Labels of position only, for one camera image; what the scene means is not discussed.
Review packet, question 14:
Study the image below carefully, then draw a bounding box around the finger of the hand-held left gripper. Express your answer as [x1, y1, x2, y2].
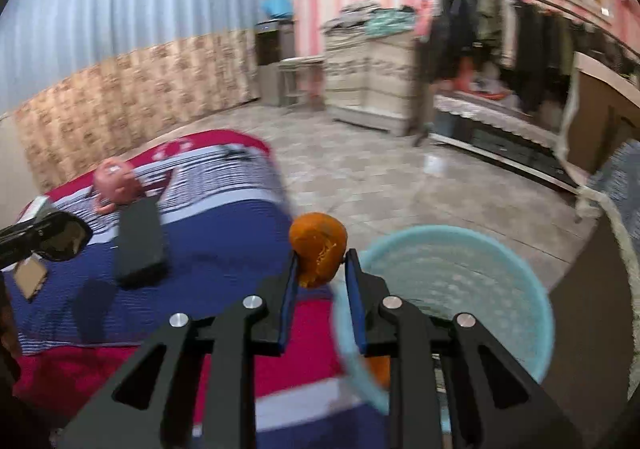
[0, 210, 94, 270]

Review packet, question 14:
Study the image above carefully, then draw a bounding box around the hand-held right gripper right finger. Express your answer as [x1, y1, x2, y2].
[344, 249, 583, 449]

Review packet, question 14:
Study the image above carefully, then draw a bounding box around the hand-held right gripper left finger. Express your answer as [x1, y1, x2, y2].
[59, 250, 302, 449]

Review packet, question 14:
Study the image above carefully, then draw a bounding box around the light blue plastic basket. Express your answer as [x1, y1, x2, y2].
[331, 225, 556, 417]

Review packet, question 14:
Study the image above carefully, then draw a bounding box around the brown cardboard piece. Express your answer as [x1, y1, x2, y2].
[12, 256, 49, 303]

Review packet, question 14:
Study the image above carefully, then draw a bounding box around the small orange tangerine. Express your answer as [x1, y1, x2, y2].
[364, 355, 392, 389]

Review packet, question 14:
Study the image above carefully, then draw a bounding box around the pink plush toy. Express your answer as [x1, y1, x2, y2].
[93, 160, 144, 215]

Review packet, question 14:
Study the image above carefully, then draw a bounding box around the red blue printed blanket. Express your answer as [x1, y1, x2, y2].
[0, 129, 396, 449]

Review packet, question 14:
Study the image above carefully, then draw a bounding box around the black rectangular case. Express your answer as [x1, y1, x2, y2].
[115, 199, 169, 286]

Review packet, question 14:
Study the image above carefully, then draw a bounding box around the low dark glass cabinet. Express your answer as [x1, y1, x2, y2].
[430, 96, 581, 193]

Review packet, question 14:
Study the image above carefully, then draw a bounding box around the beige leaf patterned cloth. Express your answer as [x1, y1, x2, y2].
[322, 26, 419, 123]

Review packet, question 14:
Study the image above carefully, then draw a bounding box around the white lace cloth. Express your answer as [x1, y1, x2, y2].
[432, 94, 567, 151]

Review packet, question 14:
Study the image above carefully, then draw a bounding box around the blue and floral curtain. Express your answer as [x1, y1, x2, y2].
[0, 0, 267, 191]

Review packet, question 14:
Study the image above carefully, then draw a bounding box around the brown wooden cabinet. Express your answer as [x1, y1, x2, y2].
[542, 216, 640, 435]

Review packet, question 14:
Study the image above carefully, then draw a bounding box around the pink printed cushion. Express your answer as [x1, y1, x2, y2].
[452, 59, 521, 101]

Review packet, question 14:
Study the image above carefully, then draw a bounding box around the dark water dispenser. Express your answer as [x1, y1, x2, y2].
[255, 19, 296, 68]

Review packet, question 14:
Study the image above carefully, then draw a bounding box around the teal folded clothing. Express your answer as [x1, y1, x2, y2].
[367, 6, 417, 38]

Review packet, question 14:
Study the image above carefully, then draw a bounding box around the grey clothing pile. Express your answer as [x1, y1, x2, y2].
[322, 2, 382, 33]

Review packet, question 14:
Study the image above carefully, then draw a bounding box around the pink hanging bag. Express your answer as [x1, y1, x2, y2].
[412, 0, 436, 43]

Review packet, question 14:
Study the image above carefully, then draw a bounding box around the blue cloth cover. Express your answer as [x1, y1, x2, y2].
[260, 0, 294, 21]

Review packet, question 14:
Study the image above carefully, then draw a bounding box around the blue floral fringed cloth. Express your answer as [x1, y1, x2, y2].
[575, 139, 640, 281]

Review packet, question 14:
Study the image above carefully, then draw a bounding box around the row of hanging dark clothes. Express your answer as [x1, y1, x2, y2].
[427, 0, 626, 113]

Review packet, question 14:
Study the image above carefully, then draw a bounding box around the brown headboard cream trim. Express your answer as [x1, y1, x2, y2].
[557, 52, 640, 201]

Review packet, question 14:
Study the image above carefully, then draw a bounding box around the metal frame stool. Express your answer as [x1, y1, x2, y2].
[277, 56, 326, 113]

